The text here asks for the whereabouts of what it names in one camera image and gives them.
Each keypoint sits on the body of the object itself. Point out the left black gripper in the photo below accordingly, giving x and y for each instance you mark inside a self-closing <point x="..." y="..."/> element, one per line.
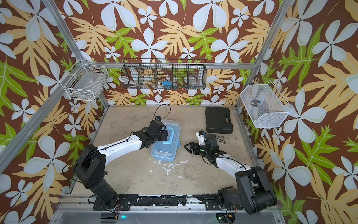
<point x="165" y="136"/>

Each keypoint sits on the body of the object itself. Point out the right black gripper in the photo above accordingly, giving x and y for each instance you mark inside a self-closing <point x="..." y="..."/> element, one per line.
<point x="193" y="144"/>

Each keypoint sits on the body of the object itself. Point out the blue clear plastic toolbox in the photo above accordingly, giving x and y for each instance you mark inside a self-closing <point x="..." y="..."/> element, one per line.
<point x="166" y="150"/>

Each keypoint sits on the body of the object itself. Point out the black plastic tool case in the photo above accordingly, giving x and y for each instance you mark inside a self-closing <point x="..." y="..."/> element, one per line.
<point x="218" y="120"/>

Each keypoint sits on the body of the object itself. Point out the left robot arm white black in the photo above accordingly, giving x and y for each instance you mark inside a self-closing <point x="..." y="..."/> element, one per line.
<point x="90" y="166"/>

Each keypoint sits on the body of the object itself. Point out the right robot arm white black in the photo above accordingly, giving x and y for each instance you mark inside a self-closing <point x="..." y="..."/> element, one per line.
<point x="253" y="192"/>

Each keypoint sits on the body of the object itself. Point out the blue item in black basket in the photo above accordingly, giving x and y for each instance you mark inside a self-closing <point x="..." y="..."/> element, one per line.
<point x="167" y="84"/>

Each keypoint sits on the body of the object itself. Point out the small metal item in basket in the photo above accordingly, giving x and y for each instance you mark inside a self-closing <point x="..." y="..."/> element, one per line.
<point x="255" y="103"/>

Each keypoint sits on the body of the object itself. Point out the white mesh basket right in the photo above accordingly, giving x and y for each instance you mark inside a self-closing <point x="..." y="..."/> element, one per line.
<point x="273" y="109"/>

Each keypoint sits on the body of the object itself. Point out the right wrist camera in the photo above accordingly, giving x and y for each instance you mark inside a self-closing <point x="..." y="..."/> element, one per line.
<point x="201" y="137"/>

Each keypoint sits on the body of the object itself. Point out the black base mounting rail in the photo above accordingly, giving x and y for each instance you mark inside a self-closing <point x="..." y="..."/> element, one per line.
<point x="130" y="202"/>

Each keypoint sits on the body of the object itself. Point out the black wire mesh basket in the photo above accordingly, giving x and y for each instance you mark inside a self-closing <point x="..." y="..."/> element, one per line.
<point x="182" y="73"/>

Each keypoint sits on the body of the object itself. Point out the white wire basket left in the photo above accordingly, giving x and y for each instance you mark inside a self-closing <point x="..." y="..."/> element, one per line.
<point x="85" y="81"/>

